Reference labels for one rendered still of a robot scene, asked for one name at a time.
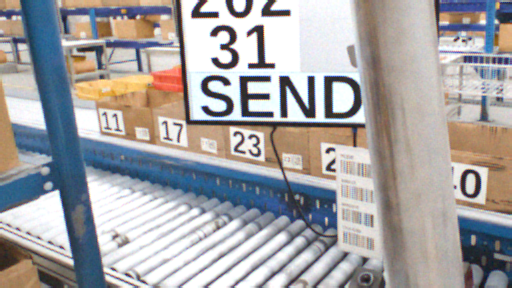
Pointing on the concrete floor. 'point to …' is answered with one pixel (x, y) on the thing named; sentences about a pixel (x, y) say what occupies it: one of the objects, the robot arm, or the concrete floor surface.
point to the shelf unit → (57, 134)
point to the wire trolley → (477, 80)
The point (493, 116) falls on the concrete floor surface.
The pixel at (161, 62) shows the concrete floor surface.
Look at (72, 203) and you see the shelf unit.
